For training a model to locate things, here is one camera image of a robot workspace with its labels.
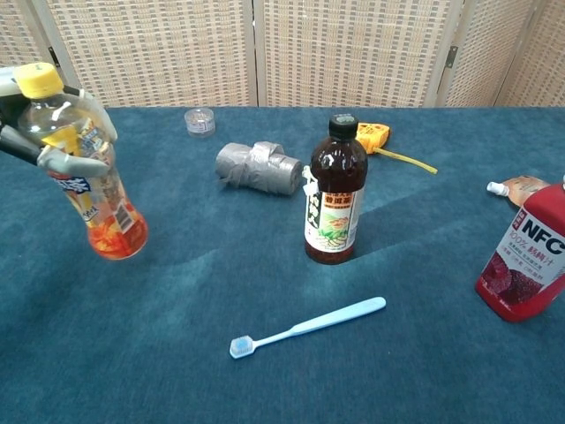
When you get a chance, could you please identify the light blue toothbrush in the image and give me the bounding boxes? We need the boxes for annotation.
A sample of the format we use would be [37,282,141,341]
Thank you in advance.
[229,296,388,360]

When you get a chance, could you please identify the red NFC juice bottle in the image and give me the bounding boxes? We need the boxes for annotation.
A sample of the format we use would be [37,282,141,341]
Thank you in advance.
[474,174,565,323]

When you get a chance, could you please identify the blue carpet table cloth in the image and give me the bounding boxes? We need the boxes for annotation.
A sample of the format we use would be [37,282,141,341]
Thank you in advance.
[0,105,565,424]

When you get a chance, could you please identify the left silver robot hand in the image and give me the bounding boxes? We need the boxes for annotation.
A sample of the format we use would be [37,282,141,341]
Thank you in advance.
[0,65,119,178]

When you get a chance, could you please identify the orange drink pouch white spout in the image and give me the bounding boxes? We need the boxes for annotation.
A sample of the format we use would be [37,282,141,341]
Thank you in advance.
[486,175,552,208]

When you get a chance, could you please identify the dark brown tea bottle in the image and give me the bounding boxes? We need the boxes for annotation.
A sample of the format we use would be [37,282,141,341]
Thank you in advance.
[304,113,369,266]

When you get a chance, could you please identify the yellow tape measure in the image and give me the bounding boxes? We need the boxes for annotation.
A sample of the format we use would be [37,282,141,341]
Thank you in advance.
[355,122,439,176]

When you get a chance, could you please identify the woven folding screen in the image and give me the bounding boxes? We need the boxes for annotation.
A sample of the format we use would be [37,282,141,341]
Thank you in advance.
[0,0,565,110]

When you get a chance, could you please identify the grey duct tape bundle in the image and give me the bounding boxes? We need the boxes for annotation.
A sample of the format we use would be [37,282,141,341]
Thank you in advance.
[214,140,304,196]

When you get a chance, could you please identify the orange tea bottle yellow cap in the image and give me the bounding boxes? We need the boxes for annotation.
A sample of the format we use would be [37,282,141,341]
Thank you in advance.
[11,61,149,261]

